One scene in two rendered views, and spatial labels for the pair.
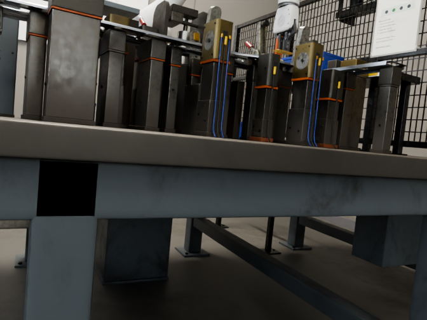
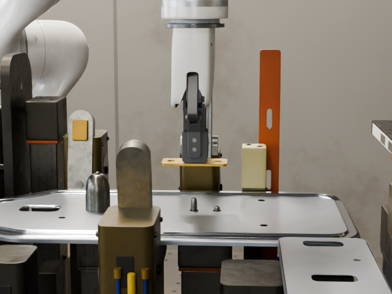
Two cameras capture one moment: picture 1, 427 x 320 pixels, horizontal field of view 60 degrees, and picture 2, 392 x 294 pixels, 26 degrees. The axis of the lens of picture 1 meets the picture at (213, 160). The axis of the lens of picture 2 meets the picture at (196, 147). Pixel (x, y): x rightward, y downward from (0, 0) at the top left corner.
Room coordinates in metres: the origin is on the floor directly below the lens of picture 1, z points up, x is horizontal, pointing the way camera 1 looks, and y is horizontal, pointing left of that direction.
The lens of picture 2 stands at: (0.62, -0.84, 1.27)
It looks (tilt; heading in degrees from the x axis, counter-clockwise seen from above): 10 degrees down; 34
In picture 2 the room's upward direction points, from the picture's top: straight up
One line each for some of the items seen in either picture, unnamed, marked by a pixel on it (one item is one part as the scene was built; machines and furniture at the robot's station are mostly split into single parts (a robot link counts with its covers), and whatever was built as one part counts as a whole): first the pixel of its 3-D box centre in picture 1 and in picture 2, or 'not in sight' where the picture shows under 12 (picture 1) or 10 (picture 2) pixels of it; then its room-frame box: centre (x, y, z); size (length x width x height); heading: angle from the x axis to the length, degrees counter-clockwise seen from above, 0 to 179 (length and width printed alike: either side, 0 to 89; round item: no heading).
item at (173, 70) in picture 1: (169, 90); not in sight; (1.28, 0.17, 0.84); 0.07 x 0.04 x 0.29; 31
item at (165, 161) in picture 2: (283, 51); (194, 158); (1.51, -0.24, 1.07); 0.08 x 0.04 x 0.01; 121
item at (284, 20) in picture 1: (286, 19); (195, 60); (1.51, -0.24, 1.19); 0.10 x 0.07 x 0.11; 31
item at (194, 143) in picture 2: (288, 42); (193, 137); (1.49, -0.25, 1.10); 0.03 x 0.03 x 0.07; 31
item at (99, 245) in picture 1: (134, 204); not in sight; (1.80, 0.36, 0.33); 0.31 x 0.31 x 0.66; 26
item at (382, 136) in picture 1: (385, 110); not in sight; (1.26, -0.56, 0.84); 0.05 x 0.05 x 0.29; 31
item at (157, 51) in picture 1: (149, 86); not in sight; (1.23, 0.23, 0.84); 0.12 x 0.05 x 0.29; 31
